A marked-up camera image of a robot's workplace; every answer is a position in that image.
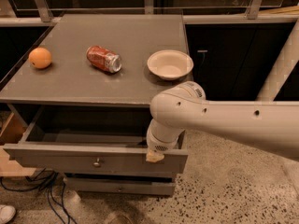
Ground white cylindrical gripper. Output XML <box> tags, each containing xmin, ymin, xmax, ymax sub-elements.
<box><xmin>146</xmin><ymin>119</ymin><xmax>184</xmax><ymax>163</ymax></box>

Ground grey top drawer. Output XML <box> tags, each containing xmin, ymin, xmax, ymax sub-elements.
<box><xmin>4</xmin><ymin>105</ymin><xmax>188</xmax><ymax>174</ymax></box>

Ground grey drawer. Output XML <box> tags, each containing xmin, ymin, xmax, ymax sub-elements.
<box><xmin>63</xmin><ymin>172</ymin><xmax>177</xmax><ymax>178</ymax></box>
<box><xmin>64</xmin><ymin>177</ymin><xmax>176</xmax><ymax>196</ymax></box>
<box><xmin>4</xmin><ymin>105</ymin><xmax>188</xmax><ymax>174</ymax></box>

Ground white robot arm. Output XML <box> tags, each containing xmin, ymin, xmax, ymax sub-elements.
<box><xmin>146</xmin><ymin>26</ymin><xmax>299</xmax><ymax>162</ymax></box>

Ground grey bottom drawer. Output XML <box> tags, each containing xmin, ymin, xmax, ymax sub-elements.
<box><xmin>64</xmin><ymin>177</ymin><xmax>176</xmax><ymax>196</ymax></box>

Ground grey middle drawer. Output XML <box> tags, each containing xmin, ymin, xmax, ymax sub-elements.
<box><xmin>63</xmin><ymin>172</ymin><xmax>177</xmax><ymax>178</ymax></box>

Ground grey drawer cabinet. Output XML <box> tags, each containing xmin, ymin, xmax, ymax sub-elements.
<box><xmin>0</xmin><ymin>14</ymin><xmax>188</xmax><ymax>183</ymax></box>

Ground brown shoe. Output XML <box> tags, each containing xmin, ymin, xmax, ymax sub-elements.
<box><xmin>107</xmin><ymin>215</ymin><xmax>133</xmax><ymax>224</ymax></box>

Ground white paper bowl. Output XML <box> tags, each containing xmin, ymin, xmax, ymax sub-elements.
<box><xmin>147</xmin><ymin>49</ymin><xmax>193</xmax><ymax>80</ymax></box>

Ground red soda can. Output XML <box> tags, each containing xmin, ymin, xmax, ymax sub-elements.
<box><xmin>86</xmin><ymin>46</ymin><xmax>121</xmax><ymax>74</ymax></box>

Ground black low cabinet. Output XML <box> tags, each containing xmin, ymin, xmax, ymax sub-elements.
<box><xmin>186</xmin><ymin>22</ymin><xmax>294</xmax><ymax>101</ymax></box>

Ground light wooden box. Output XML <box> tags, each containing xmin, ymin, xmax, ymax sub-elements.
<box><xmin>0</xmin><ymin>111</ymin><xmax>36</xmax><ymax>177</ymax></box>

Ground orange fruit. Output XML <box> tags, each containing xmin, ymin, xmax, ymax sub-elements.
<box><xmin>29</xmin><ymin>48</ymin><xmax>52</xmax><ymax>69</ymax></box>

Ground white shoe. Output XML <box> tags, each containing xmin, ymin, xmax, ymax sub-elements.
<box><xmin>0</xmin><ymin>205</ymin><xmax>16</xmax><ymax>224</ymax></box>

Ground metal glass railing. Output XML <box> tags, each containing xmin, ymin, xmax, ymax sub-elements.
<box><xmin>0</xmin><ymin>0</ymin><xmax>299</xmax><ymax>27</ymax></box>

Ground blue floor cables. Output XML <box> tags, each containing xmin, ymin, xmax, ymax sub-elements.
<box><xmin>0</xmin><ymin>168</ymin><xmax>78</xmax><ymax>224</ymax></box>

